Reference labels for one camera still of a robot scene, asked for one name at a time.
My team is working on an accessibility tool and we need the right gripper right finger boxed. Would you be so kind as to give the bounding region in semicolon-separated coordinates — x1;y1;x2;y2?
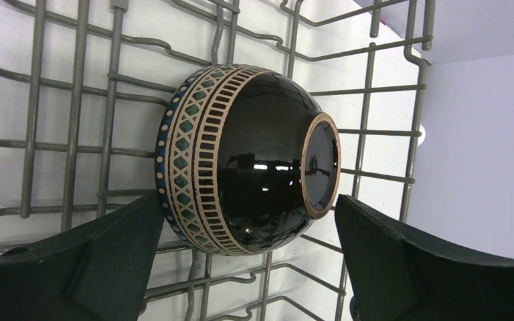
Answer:
335;195;514;320

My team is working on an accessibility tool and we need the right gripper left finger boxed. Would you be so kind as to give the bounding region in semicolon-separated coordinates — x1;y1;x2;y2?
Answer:
0;194;164;320

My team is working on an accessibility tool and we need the grey wire dish rack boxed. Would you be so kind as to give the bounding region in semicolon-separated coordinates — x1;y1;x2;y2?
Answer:
0;1;436;320

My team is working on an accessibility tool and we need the black patterned bowl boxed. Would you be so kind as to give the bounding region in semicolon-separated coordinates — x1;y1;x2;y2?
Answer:
154;64;341;256

